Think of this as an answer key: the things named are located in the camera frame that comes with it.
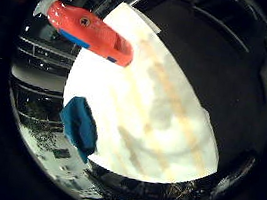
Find orange spray bottle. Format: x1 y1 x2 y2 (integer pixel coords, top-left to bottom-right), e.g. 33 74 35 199
27 0 141 68

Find blue cloth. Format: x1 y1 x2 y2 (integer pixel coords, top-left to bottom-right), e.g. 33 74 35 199
52 93 105 165

